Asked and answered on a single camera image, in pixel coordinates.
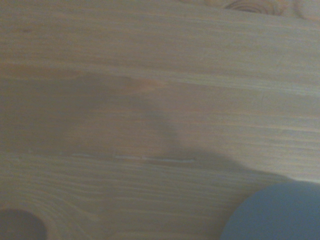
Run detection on blue mug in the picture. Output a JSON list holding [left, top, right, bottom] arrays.
[[219, 181, 320, 240]]

